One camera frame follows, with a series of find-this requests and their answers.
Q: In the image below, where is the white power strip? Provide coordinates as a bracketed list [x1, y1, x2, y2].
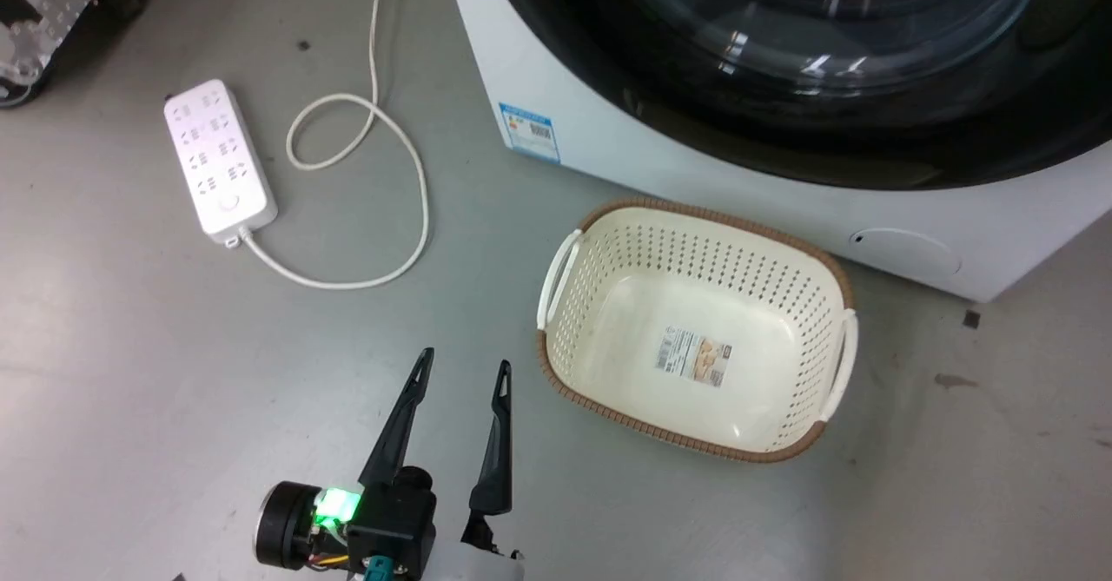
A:
[163, 79, 280, 248]

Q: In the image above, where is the white washing machine body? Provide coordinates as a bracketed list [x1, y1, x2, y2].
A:
[443, 0, 1112, 304]

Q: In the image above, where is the cream brown-rimmed laundry basket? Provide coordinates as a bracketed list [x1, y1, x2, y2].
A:
[536, 197, 860, 465]

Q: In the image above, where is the round white filter cover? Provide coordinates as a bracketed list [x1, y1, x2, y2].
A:
[847, 228, 963, 279]

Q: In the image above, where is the aluminium profile frame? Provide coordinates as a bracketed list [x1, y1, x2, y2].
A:
[0, 0, 119, 109]

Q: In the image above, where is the black glass washing machine door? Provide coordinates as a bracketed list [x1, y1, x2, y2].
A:
[482, 0, 1112, 191]

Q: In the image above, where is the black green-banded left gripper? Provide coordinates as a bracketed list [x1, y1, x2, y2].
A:
[255, 348, 527, 581]

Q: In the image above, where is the white power strip cable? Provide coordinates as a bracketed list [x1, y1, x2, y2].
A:
[236, 0, 450, 292]

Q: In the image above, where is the basket product label sticker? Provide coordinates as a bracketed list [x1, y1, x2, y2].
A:
[654, 327, 734, 389]

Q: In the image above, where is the blue energy label sticker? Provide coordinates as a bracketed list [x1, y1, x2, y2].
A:
[499, 102, 562, 165]

